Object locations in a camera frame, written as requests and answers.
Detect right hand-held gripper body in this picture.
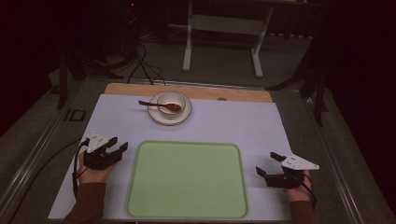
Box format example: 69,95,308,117
265,153,321,189

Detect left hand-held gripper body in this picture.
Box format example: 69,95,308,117
81,132,118,172

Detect brown wooden spoon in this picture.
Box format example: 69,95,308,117
137,99,183,113

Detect white plate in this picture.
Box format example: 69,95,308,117
147,91,193,127

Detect white bowl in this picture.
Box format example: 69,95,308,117
156,91,188,117

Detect green tray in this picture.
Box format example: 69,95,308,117
124,140,249,220

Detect person's left hand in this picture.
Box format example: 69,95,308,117
77,151,117,186

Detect person's right hand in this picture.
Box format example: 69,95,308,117
285,170,314,204

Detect white paper sheet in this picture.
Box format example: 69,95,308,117
48,93,294,223

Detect black metal stand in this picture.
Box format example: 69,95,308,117
56,49,125,111
265,29,330,127

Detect wooden table board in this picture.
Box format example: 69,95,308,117
103,82,275,104

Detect dark device with red light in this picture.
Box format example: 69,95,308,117
123,0,142,62

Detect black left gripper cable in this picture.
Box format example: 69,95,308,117
6,137,92,222

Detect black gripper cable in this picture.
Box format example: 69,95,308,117
6,137,92,222
303,173,318,211

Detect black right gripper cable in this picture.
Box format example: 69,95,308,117
303,173,318,211

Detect black rectangular bracket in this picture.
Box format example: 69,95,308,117
63,108,88,123

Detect metal floor rail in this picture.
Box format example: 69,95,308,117
0,102,71,220
302,95,367,224

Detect black floor cables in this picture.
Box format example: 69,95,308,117
125,42,166,86

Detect white metal stand frame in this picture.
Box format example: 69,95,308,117
182,0,276,79

